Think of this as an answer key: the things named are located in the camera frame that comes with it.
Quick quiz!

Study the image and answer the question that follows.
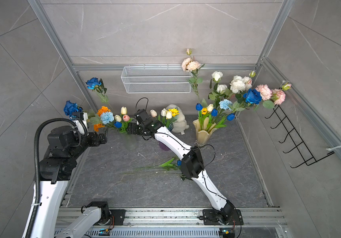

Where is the orange marigold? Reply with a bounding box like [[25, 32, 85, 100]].
[[97, 106, 111, 117], [94, 124, 105, 132]]

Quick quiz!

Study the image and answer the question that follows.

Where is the cream wavy glass vase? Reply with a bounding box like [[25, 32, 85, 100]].
[[193, 117, 217, 146]]

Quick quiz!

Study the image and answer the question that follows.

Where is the pink carnation pair right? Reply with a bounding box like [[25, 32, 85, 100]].
[[255, 85, 286, 105]]

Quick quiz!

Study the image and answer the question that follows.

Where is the yellow sunflower centre vase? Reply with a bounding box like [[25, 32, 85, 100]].
[[168, 108, 179, 117]]

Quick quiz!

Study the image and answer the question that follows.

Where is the white rose cluster right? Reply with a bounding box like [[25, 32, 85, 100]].
[[230, 75, 252, 94]]

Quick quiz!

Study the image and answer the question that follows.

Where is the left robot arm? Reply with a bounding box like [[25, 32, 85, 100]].
[[23, 112, 107, 238]]

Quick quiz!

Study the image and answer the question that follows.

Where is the blue purple ribbed vase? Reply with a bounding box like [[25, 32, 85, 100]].
[[159, 142, 170, 151]]

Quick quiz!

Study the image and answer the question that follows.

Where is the white wire wall basket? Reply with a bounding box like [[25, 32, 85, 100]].
[[121, 65, 191, 94]]

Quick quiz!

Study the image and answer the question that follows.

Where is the pink tulip left vase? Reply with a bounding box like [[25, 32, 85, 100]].
[[123, 115, 130, 122]]

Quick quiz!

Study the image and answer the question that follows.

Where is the peach carnation top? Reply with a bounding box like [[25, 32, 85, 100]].
[[181, 58, 202, 72]]

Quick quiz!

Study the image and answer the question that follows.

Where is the orange marigold lower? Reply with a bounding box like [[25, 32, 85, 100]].
[[94, 124, 105, 132]]

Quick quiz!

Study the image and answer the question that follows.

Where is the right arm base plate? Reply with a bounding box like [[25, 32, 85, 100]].
[[199, 209, 244, 226]]

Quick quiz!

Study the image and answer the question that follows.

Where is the blue rose right vase outer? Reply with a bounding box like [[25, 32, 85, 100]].
[[244, 89, 262, 105]]

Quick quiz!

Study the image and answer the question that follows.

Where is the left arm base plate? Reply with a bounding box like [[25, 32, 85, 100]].
[[108, 209, 126, 226]]

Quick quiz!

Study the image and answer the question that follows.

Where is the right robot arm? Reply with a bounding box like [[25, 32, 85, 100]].
[[127, 109, 244, 226]]

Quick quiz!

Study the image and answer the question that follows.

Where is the clear glass vase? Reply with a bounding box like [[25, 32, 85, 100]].
[[122, 133, 138, 151]]

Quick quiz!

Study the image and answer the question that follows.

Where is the blue rose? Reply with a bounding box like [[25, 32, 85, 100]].
[[63, 100, 83, 117], [86, 77, 109, 103]]

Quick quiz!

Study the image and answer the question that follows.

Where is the orange marigold upper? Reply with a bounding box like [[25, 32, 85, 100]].
[[97, 106, 111, 117]]

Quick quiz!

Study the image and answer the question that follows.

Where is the black wire hook rack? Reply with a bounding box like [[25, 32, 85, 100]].
[[264, 105, 335, 169]]

